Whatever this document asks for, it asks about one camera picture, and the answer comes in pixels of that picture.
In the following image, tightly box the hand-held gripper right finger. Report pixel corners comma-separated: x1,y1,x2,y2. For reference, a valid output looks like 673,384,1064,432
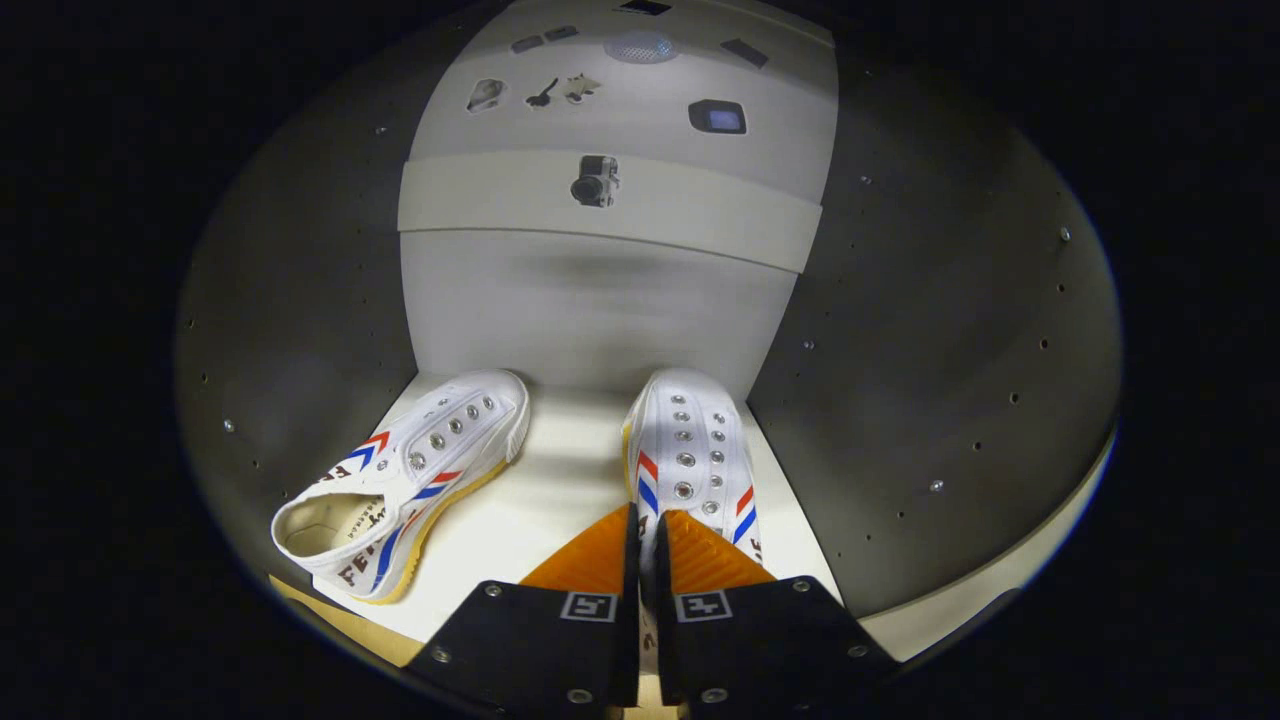
655,510,899,713

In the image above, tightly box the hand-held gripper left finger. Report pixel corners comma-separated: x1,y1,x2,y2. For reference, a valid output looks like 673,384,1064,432
405,503,641,713

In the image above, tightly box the white canvas shoe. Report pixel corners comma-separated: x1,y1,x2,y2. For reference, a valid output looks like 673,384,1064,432
622,368,764,641
272,370,531,605

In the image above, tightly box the dark grey shoe cabinet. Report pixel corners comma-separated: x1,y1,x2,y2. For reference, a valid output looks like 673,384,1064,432
175,0,1121,661

